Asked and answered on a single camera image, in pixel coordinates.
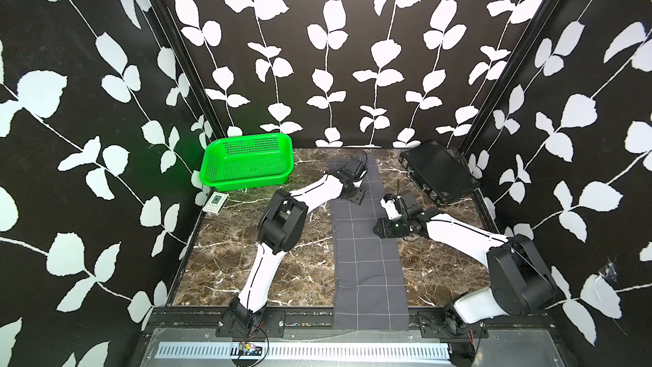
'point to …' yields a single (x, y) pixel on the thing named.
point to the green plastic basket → (246, 160)
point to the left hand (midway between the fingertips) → (358, 189)
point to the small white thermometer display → (216, 202)
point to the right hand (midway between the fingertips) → (376, 225)
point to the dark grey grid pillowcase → (368, 292)
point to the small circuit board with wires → (249, 349)
